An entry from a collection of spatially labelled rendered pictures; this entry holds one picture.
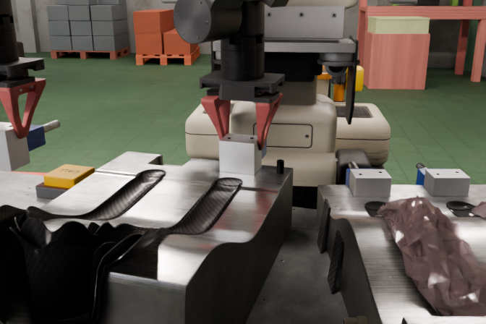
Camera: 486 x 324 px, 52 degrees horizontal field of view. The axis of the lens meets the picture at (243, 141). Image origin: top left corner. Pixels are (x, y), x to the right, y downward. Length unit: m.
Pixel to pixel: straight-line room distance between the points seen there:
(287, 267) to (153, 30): 7.72
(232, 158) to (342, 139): 0.66
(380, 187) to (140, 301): 0.42
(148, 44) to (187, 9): 7.73
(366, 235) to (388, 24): 5.77
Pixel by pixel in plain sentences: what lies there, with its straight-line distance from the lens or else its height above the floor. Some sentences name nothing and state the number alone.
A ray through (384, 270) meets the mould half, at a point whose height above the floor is 0.88.
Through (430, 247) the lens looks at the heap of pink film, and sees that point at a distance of 0.48.
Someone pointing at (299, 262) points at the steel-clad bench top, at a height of 0.80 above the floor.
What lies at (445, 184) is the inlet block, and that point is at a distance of 0.74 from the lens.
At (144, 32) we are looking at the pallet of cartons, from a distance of 8.30.
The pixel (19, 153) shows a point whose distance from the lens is 0.71.
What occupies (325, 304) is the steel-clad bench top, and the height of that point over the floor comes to 0.80.
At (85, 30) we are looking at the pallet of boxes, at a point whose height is 0.50.
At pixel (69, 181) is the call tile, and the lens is 0.85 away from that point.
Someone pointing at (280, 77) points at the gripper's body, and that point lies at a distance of 0.66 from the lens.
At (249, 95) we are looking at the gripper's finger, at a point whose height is 1.00.
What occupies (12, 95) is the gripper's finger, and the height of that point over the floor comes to 1.01.
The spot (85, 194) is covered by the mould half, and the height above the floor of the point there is 0.88.
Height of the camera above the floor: 1.12
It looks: 17 degrees down
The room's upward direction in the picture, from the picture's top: straight up
